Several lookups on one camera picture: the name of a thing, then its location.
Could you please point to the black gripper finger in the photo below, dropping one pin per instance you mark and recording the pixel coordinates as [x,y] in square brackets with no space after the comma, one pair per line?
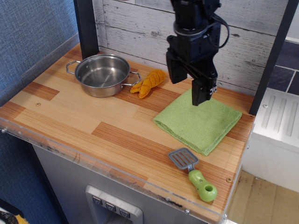
[176,70]
[202,90]

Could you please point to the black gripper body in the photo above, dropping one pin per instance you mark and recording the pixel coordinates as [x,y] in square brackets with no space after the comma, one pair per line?
[197,47]

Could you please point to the green cloth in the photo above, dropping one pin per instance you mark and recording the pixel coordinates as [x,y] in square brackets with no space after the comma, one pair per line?
[201,127]

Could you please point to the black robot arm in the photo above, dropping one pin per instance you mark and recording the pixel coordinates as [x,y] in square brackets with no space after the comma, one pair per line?
[193,13]

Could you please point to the stainless steel pot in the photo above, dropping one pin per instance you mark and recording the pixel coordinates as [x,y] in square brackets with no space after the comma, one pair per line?
[103,75]

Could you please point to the white grooved cabinet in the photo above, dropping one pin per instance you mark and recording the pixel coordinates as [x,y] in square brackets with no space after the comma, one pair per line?
[273,148]

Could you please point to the silver dispenser button panel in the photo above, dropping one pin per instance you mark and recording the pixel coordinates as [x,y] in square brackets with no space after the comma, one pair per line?
[108,209]

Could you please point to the yellow object bottom left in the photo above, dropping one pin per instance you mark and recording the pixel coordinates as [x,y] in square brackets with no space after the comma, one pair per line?
[21,220]

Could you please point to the grey spatula green handle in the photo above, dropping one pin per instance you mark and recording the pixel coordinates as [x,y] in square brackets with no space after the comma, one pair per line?
[183,158]

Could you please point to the black left frame post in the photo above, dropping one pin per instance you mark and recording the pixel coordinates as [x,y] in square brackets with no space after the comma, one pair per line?
[86,27]

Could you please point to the black frame post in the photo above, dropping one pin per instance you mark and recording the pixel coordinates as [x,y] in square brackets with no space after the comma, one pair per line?
[275,51]
[86,27]

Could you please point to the black right frame post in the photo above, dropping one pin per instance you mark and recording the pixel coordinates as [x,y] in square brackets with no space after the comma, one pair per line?
[275,51]

